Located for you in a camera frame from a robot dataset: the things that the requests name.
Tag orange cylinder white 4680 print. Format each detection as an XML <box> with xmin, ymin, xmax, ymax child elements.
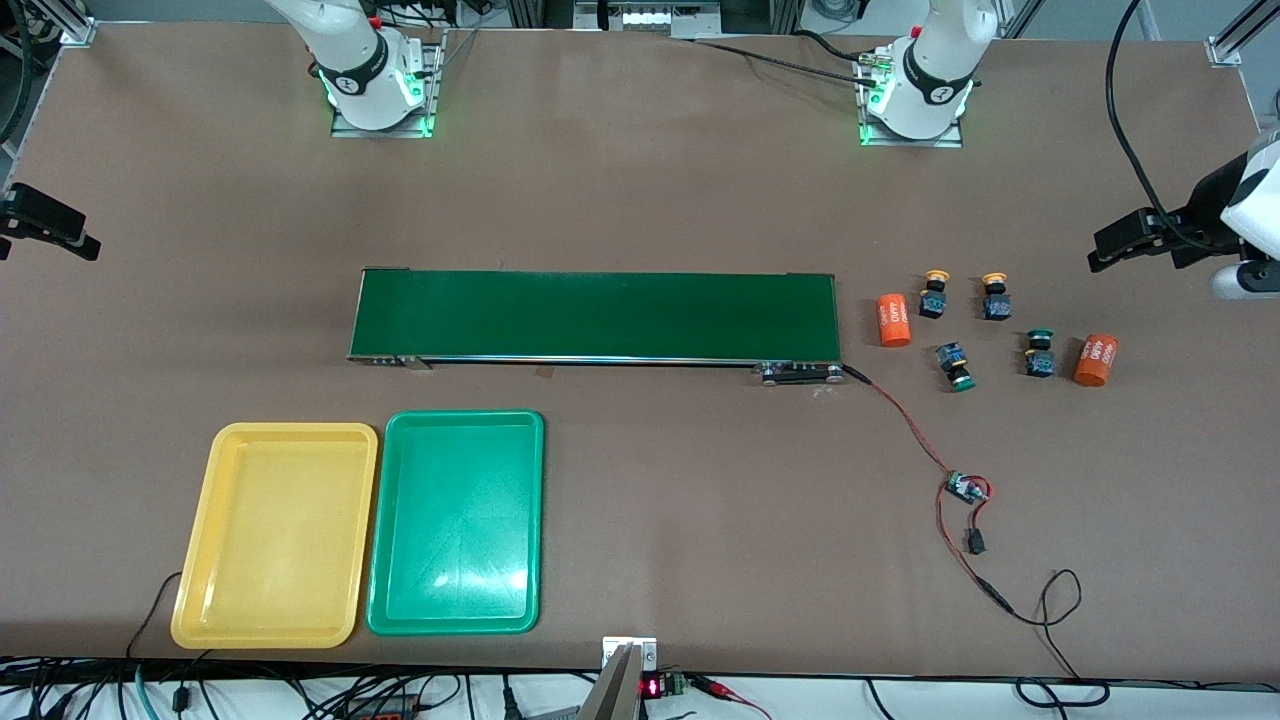
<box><xmin>876</xmin><ymin>292</ymin><xmax>913</xmax><ymax>348</ymax></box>
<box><xmin>1073</xmin><ymin>333</ymin><xmax>1120</xmax><ymax>388</ymax></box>

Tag yellow plastic tray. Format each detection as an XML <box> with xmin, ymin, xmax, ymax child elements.
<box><xmin>170</xmin><ymin>422</ymin><xmax>380</xmax><ymax>650</ymax></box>

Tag green plastic tray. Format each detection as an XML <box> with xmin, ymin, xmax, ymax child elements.
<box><xmin>366</xmin><ymin>410</ymin><xmax>546</xmax><ymax>637</ymax></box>

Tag green conveyor belt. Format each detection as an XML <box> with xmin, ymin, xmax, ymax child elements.
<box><xmin>347</xmin><ymin>268</ymin><xmax>846</xmax><ymax>386</ymax></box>

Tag silver control box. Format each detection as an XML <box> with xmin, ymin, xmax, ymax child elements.
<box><xmin>575</xmin><ymin>0</ymin><xmax>723</xmax><ymax>39</ymax></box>

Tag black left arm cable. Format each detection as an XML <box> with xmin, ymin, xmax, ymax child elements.
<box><xmin>1104</xmin><ymin>0</ymin><xmax>1221</xmax><ymax>253</ymax></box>

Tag aluminium frame profile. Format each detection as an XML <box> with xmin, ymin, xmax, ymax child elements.
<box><xmin>20</xmin><ymin>0</ymin><xmax>98</xmax><ymax>46</ymax></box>
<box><xmin>1205</xmin><ymin>0</ymin><xmax>1280</xmax><ymax>69</ymax></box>

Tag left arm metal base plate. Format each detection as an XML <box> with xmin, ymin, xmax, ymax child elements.
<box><xmin>855</xmin><ymin>50</ymin><xmax>966</xmax><ymax>149</ymax></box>

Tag thin black looped cable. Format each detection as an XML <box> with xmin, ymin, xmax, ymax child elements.
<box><xmin>1010</xmin><ymin>568</ymin><xmax>1111</xmax><ymax>706</ymax></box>

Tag black cable beside yellow tray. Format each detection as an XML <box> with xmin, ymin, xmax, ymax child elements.
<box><xmin>126</xmin><ymin>570</ymin><xmax>185</xmax><ymax>661</ymax></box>

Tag black cable to arm base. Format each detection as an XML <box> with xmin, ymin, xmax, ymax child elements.
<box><xmin>690</xmin><ymin>35</ymin><xmax>881</xmax><ymax>86</ymax></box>

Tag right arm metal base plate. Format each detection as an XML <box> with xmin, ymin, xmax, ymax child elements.
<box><xmin>330</xmin><ymin>28</ymin><xmax>447</xmax><ymax>139</ymax></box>

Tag red clip lead wires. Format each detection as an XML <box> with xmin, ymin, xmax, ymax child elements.
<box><xmin>690</xmin><ymin>675</ymin><xmax>776</xmax><ymax>720</ymax></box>

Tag metal clamp bracket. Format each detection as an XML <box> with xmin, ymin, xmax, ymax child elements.
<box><xmin>578</xmin><ymin>636</ymin><xmax>659</xmax><ymax>720</ymax></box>

